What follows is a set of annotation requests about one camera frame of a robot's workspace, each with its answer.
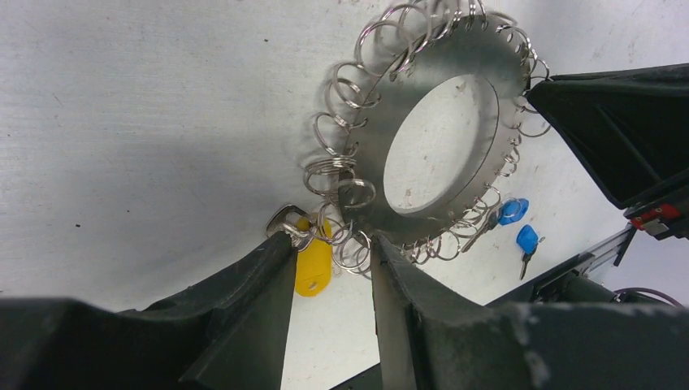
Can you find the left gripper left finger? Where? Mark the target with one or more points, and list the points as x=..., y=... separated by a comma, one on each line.
x=227, y=331

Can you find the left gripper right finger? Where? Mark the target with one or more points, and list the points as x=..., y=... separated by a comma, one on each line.
x=599, y=345

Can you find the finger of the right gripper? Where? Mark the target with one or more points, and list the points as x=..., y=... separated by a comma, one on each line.
x=629, y=129

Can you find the key with blue tag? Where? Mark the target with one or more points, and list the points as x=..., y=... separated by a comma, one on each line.
x=528, y=240
x=510, y=211

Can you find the metal disc with key rings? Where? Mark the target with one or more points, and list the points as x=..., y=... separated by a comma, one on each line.
x=419, y=128

